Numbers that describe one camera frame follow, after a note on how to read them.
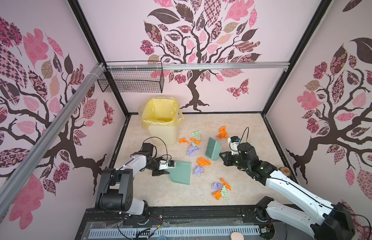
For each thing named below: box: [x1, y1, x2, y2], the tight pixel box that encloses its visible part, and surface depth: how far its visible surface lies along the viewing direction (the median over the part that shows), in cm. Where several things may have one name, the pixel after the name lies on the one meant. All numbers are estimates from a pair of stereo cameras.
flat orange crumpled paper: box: [196, 157, 211, 167], surface depth 94 cm
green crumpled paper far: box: [191, 130, 202, 138], surface depth 109 cm
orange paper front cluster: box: [212, 190, 222, 201], surface depth 81 cm
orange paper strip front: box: [220, 178, 232, 191], surface depth 85 cm
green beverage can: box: [278, 166, 292, 177], surface depth 79 cm
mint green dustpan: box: [164, 160, 192, 185], surface depth 90 cm
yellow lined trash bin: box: [138, 96, 185, 145], surface depth 94 cm
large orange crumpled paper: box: [216, 126, 229, 139], surface depth 109 cm
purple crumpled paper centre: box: [192, 164, 204, 175], surface depth 89 cm
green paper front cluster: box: [221, 185, 230, 202], surface depth 82 cm
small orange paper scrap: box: [178, 138, 189, 144], surface depth 105 cm
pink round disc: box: [230, 232, 245, 240], surface depth 68 cm
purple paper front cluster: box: [211, 182, 224, 191], surface depth 85 cm
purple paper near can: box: [187, 145, 201, 157], surface depth 99 cm
